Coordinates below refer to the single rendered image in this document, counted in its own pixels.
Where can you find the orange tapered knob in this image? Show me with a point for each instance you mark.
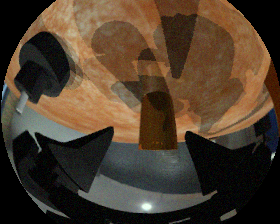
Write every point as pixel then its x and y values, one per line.
pixel 157 122

